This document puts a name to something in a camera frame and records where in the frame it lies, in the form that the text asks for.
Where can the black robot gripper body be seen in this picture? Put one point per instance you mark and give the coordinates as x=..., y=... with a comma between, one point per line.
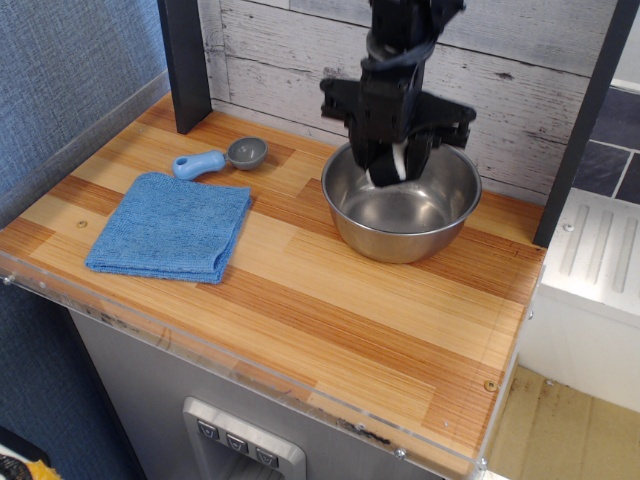
x=390, y=106

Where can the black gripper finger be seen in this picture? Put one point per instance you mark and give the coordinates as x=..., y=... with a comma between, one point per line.
x=365, y=151
x=417, y=153

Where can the black and white sushi roll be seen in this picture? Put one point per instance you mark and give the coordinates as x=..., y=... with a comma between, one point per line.
x=387, y=166

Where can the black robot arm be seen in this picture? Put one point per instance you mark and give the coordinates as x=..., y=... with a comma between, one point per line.
x=405, y=33

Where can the stainless steel bowl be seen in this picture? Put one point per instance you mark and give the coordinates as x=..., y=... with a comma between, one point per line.
x=408, y=221

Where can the blue folded cloth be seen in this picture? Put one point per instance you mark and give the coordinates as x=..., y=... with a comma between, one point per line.
x=172, y=229

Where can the white toy cabinet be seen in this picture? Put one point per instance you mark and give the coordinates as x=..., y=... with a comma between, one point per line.
x=583, y=325

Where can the clear acrylic edge guard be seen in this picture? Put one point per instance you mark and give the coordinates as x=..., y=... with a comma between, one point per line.
x=409, y=358

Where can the silver dispenser button panel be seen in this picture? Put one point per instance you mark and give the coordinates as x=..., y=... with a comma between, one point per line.
x=227, y=447

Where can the yellow object at corner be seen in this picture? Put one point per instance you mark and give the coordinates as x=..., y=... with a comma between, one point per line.
x=40, y=471

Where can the blue handled grey scoop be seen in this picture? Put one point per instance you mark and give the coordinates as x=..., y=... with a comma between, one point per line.
x=244, y=154

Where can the dark grey left post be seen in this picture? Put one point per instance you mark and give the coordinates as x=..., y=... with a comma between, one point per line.
x=186, y=63

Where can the dark grey post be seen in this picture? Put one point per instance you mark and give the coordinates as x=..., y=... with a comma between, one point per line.
x=186, y=63
x=607, y=61

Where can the dark grey right post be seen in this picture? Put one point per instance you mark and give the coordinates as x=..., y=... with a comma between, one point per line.
x=607, y=61

